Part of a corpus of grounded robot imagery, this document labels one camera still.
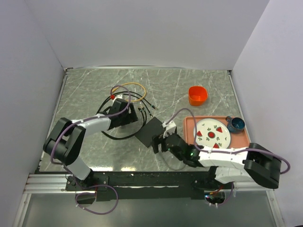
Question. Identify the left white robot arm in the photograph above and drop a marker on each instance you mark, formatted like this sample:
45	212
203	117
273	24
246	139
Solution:
65	140

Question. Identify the white watermelon pattern plate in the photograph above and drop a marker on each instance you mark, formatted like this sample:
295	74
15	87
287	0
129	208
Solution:
212	133

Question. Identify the blue ceramic mug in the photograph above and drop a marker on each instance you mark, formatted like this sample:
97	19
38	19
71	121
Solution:
235	124

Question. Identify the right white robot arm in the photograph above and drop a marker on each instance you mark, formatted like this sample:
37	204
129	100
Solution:
247	164

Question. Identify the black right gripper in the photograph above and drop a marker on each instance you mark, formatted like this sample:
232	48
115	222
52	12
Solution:
156	141

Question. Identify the pink plastic tray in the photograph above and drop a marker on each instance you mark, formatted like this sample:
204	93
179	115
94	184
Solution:
239	140

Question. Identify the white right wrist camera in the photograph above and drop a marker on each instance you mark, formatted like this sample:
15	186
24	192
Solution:
169	128

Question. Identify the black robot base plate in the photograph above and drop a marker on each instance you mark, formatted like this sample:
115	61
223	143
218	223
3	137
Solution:
148	185

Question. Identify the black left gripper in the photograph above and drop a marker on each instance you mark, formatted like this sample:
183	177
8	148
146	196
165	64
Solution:
131	117

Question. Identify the orange plastic cup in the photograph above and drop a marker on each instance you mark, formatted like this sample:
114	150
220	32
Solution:
197	95

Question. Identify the black network switch box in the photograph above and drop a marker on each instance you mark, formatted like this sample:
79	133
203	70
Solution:
152	128

